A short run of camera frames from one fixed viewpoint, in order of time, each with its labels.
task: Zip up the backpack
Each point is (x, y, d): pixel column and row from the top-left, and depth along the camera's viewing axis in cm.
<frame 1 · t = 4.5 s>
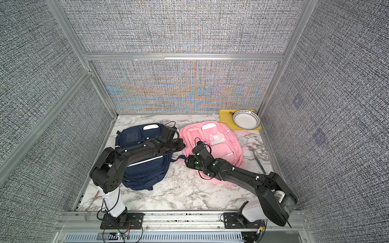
left hand: (188, 144, 92), fingers closed
right hand: (185, 157, 83), fingers open
navy blue backpack: (146, 170, 86), point 6 cm above the table
pink backpack: (220, 138, 100), point 6 cm above the table
yellow tray: (226, 116, 123), on the table
white dotted bowl: (246, 119, 116), point 2 cm above the table

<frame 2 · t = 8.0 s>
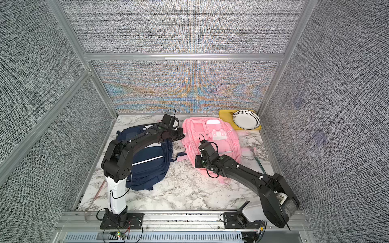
left hand: (187, 133, 95), fingers closed
right hand: (195, 157, 85), fingers closed
pink backpack: (218, 132, 103), point 6 cm above the table
the other named things where they were.

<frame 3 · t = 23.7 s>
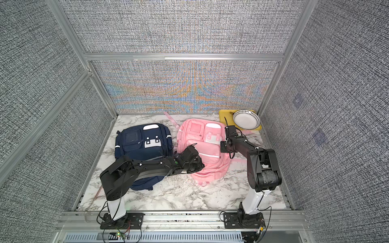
left hand: (209, 167, 85), fingers closed
right hand: (225, 143, 97), fingers closed
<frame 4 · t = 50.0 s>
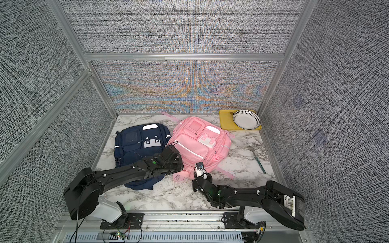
left hand: (187, 165, 83), fingers closed
right hand: (193, 172, 83), fingers closed
pink backpack: (198, 140, 99), point 6 cm above the table
green pen: (257, 160, 97), on the table
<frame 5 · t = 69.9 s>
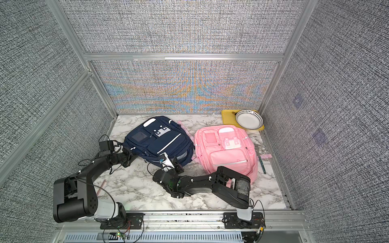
left hand: (141, 150, 89), fingers closed
right hand: (172, 156, 83), fingers open
navy blue backpack: (159, 134, 103), point 5 cm above the table
pink backpack: (228, 146, 97), point 6 cm above the table
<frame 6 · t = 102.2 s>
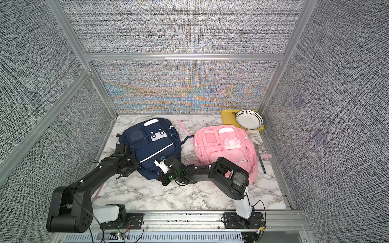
left hand: (139, 163, 89), fingers closed
right hand: (155, 175, 84), fingers closed
navy blue backpack: (150, 139, 102), point 4 cm above the table
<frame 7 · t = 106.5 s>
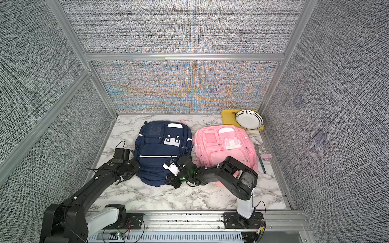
left hand: (140, 165, 87), fingers closed
right hand: (165, 179, 83), fingers closed
navy blue backpack: (157, 143, 101), point 4 cm above the table
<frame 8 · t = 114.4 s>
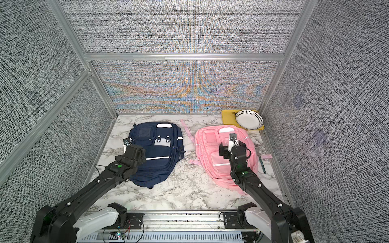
left hand: (135, 153, 84), fingers open
right hand: (232, 139, 83), fingers open
navy blue backpack: (163, 143, 102), point 3 cm above the table
